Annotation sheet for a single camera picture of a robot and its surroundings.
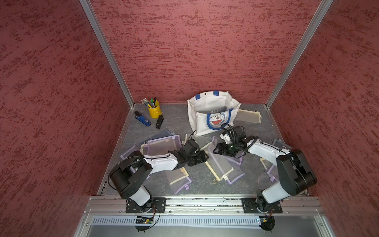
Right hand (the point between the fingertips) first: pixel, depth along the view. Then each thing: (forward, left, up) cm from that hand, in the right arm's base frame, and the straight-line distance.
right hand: (218, 154), depth 88 cm
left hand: (-4, +8, -1) cm, 9 cm away
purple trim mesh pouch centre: (+10, +36, -4) cm, 37 cm away
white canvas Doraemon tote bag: (+20, +5, +18) cm, 27 cm away
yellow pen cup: (+34, +42, +3) cm, 54 cm away
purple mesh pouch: (-13, +24, -2) cm, 27 cm away
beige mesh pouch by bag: (+34, -30, -4) cm, 45 cm away
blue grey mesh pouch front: (+20, +35, -4) cm, 41 cm away
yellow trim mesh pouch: (-5, 0, -3) cm, 6 cm away
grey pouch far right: (+10, -45, -6) cm, 46 cm away
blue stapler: (+33, +56, 0) cm, 66 cm away
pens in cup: (+36, +45, +9) cm, 59 cm away
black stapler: (+28, +40, -1) cm, 49 cm away
